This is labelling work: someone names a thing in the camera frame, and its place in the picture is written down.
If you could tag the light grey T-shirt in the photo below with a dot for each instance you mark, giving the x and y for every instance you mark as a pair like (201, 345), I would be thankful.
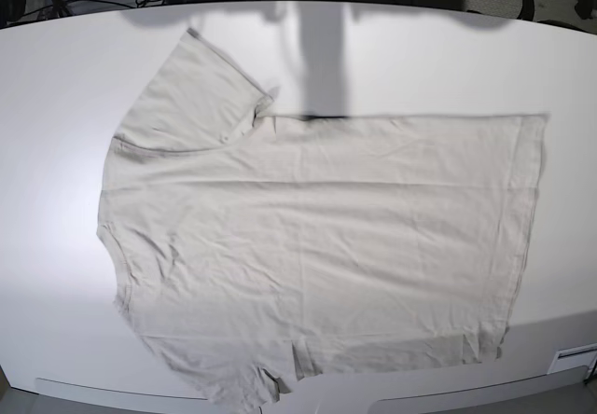
(251, 250)

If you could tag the white label sticker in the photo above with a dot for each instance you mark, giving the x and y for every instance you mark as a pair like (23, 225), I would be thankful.
(582, 356)

